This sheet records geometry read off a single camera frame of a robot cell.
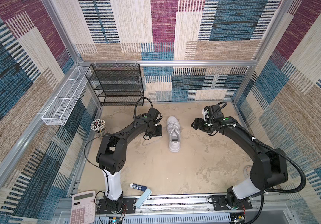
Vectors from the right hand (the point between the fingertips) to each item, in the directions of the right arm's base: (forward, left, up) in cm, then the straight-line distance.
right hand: (196, 128), depth 87 cm
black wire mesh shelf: (+40, +55, +4) cm, 68 cm away
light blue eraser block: (-35, +32, -10) cm, 49 cm away
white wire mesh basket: (+13, +89, +5) cm, 90 cm away
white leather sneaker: (+2, +14, -4) cm, 14 cm away
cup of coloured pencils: (0, +58, +5) cm, 59 cm away
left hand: (+2, +22, -6) cm, 23 cm away
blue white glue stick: (-30, +35, -12) cm, 47 cm away
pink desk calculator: (-39, +62, -11) cm, 74 cm away
